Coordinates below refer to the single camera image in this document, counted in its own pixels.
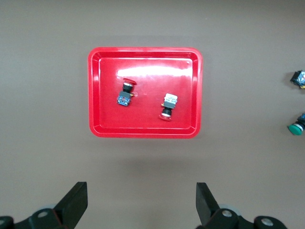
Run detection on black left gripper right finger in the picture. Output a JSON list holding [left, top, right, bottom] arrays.
[[195, 182, 286, 229]]

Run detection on brown table cover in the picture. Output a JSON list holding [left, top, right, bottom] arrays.
[[0, 0, 305, 229]]

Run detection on red plastic tray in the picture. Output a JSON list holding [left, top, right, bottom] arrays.
[[87, 46, 203, 139]]

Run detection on red push button switch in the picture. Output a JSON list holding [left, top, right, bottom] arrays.
[[116, 77, 138, 108], [158, 93, 179, 121]]

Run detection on green push button switch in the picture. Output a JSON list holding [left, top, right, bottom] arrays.
[[290, 70, 305, 89], [287, 113, 305, 136]]

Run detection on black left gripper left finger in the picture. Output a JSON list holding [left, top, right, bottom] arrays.
[[0, 181, 88, 229]]

